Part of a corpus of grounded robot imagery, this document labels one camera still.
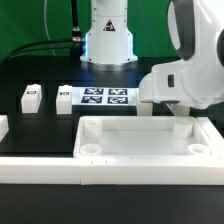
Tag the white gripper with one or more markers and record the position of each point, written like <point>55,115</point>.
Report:
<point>163,84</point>

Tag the white desk top tray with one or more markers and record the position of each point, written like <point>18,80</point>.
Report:
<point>138,136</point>

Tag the white right fence bar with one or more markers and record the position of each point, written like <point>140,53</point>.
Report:
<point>216,141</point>

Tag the fiducial marker sheet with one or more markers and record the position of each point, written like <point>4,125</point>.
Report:
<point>102,96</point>

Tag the white left fence block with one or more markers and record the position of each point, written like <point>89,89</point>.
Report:
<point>3,126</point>

